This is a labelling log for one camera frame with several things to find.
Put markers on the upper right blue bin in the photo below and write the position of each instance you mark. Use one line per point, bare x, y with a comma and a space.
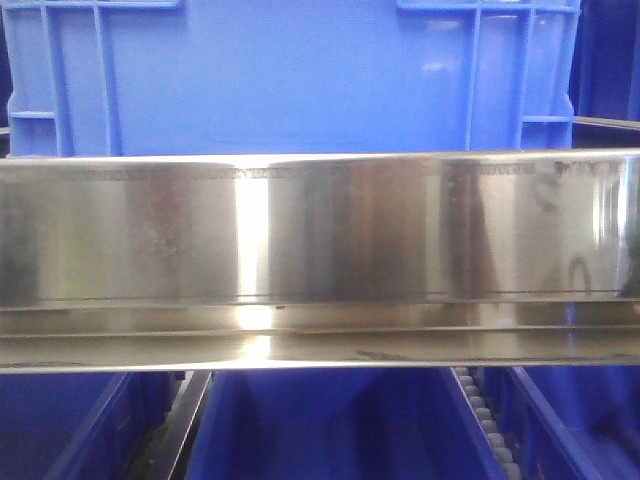
604, 79

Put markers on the lower left metal divider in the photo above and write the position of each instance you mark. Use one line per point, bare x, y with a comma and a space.
165, 453

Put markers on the lower right roller track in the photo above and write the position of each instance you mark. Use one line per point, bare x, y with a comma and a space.
487, 421

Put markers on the lower left blue bin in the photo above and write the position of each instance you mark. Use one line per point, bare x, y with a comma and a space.
80, 426

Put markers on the blue plastic bin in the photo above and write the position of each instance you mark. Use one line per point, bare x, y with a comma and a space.
129, 78

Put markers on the stainless steel shelf rail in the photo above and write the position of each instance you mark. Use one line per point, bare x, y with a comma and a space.
278, 261

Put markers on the lower middle blue bin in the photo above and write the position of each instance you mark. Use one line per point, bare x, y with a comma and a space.
397, 423

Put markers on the lower right blue bin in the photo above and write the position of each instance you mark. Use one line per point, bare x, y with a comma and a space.
567, 422

